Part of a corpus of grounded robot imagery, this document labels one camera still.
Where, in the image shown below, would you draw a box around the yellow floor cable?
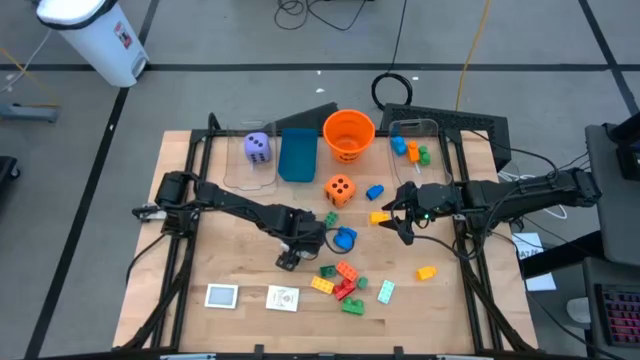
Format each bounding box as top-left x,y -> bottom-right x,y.
454,0 -> 494,112

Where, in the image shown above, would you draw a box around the black desk device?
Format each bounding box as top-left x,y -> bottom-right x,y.
602,112 -> 640,182

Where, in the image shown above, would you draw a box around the card deck brown print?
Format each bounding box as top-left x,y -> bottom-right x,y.
265,284 -> 301,313

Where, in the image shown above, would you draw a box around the grey floor stand base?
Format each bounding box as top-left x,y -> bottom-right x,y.
0,102 -> 60,124

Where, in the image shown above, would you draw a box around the orange eight-stud brick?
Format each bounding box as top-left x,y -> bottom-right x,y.
335,260 -> 360,283

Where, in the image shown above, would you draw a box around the blue heart-shaped block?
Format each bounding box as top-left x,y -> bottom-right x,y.
333,225 -> 359,251

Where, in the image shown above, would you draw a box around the black coiled floor cable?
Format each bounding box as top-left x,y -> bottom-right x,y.
370,0 -> 414,112

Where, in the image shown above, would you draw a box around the yellow eight-stud brick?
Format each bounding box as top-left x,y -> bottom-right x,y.
310,275 -> 335,295

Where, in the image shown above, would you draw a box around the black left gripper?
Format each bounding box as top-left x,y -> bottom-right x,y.
269,204 -> 327,272

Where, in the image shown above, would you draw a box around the clear plastic bin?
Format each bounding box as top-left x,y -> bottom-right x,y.
222,119 -> 279,192
387,118 -> 454,190

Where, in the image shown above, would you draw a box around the white trash bin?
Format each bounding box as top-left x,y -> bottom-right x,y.
35,0 -> 150,89

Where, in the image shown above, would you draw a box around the white paper sheet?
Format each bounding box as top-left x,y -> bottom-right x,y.
510,232 -> 557,293

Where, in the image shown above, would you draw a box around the teal plastic bin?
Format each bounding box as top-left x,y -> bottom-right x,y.
277,127 -> 320,184

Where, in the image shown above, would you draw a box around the black tangled floor cable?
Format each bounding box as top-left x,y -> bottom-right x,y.
273,0 -> 374,32

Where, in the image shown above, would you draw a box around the mint eight-stud brick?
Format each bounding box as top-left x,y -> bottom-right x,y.
376,279 -> 396,305

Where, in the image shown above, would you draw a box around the purple foam die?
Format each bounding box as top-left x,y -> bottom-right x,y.
243,131 -> 273,164

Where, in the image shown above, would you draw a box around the black wedge panel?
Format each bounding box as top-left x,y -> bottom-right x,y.
273,102 -> 340,132

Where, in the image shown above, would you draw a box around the red toy block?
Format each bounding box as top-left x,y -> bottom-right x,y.
332,278 -> 357,302

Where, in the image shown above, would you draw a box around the grey side desk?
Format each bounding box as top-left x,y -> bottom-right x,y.
582,122 -> 640,360

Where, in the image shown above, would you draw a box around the black floor object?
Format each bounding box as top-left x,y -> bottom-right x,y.
0,155 -> 22,201

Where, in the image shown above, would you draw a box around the green plastic bin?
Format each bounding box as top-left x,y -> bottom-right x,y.
341,296 -> 366,317

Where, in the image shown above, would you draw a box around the backlit computer keyboard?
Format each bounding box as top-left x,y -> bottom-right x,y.
593,283 -> 640,349

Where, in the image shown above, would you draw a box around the orange pumpkin bucket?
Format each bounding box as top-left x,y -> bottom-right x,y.
322,108 -> 377,164

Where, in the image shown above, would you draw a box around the orange foam die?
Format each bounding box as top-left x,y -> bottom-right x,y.
323,173 -> 357,209

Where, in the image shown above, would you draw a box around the grey computer mouse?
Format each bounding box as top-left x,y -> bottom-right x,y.
566,296 -> 592,325

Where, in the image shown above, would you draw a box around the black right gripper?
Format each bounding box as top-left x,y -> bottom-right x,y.
378,180 -> 464,246

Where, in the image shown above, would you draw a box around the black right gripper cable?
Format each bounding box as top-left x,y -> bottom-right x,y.
389,212 -> 485,262

